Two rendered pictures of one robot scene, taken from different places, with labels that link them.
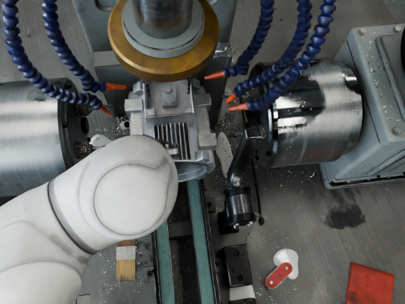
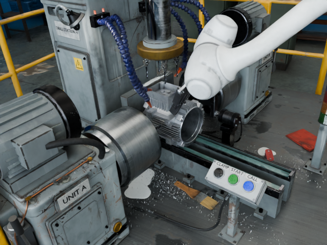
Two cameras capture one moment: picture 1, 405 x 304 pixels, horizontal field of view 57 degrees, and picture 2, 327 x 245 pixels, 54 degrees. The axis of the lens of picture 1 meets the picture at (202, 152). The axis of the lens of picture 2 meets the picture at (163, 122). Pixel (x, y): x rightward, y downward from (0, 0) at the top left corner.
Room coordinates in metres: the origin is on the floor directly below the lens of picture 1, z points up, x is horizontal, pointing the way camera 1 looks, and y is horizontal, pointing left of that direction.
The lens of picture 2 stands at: (-0.63, 0.75, 1.73)
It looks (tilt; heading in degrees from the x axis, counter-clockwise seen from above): 32 degrees down; 328
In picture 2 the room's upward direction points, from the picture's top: 4 degrees counter-clockwise
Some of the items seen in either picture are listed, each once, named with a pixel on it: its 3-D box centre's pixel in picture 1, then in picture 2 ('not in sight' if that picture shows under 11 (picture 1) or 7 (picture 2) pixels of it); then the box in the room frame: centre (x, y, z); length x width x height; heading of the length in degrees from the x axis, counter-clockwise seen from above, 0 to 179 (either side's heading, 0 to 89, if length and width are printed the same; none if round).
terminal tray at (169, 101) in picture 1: (168, 98); (165, 96); (0.39, 0.09, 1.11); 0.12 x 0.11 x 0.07; 16
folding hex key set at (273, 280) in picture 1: (278, 275); (269, 156); (0.08, -0.25, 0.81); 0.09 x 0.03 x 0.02; 138
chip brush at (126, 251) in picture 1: (126, 240); (194, 194); (0.11, 0.16, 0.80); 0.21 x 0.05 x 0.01; 12
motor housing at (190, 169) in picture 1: (170, 133); (173, 118); (0.35, 0.08, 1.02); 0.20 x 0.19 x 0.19; 16
